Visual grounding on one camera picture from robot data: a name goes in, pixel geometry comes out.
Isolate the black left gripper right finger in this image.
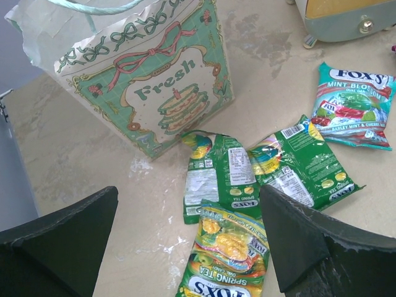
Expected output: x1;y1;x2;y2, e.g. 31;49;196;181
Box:
260;185;395;296

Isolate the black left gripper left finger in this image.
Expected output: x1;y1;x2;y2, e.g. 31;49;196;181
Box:
1;186;118;296

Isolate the green cake paper bag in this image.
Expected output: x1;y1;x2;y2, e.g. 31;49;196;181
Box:
5;0;234;158

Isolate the green spring tea Fox's packet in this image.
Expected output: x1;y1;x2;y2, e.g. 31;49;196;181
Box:
176;200;270;297

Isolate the green Fox's back-side packet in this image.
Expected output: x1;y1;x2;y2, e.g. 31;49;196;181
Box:
182;130;261;225

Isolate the teal mint blossom Fox's packet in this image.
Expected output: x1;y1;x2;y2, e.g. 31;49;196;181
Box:
311;62;395;151

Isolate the cream round drawer cabinet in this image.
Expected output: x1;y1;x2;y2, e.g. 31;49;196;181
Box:
286;1;395;49

